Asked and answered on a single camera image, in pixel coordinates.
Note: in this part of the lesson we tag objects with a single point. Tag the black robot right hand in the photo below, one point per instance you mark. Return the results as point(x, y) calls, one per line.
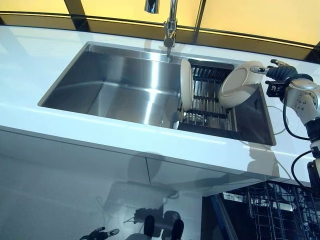
point(282, 72)

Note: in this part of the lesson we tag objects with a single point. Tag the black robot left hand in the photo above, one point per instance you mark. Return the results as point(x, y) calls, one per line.
point(100, 236)

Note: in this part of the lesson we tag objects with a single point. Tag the cream ceramic plate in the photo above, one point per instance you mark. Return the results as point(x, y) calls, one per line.
point(237, 85)
point(186, 85)

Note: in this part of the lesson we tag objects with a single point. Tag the black built-in dishwasher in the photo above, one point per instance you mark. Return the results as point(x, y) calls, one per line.
point(212, 220)

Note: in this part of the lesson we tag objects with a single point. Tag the glossy white cabinet door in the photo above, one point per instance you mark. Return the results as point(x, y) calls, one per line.
point(62, 170)
point(175, 180)

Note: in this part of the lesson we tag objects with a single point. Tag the black sink drying rack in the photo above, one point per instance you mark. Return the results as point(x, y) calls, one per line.
point(207, 117)

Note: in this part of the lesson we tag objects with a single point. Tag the chrome kitchen faucet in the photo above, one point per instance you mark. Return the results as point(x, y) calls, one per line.
point(171, 25)

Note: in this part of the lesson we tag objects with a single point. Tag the stainless steel sink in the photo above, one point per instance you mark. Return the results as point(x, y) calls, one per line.
point(112, 87)

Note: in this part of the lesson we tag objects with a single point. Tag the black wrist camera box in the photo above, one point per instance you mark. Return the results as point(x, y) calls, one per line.
point(275, 88)

